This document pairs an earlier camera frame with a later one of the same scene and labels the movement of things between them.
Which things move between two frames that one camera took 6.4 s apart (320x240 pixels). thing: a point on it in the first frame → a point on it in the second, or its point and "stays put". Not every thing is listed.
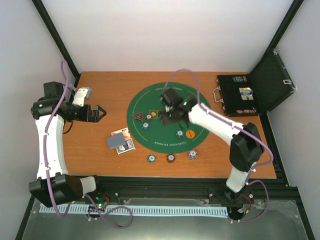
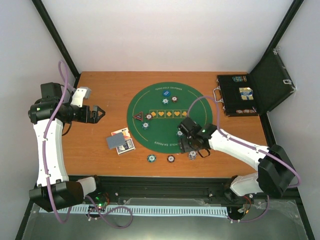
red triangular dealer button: x=139 y=116 stays put
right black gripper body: x=170 y=119 → x=189 y=147
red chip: x=148 y=116 stays put
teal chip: x=179 y=133 stays put
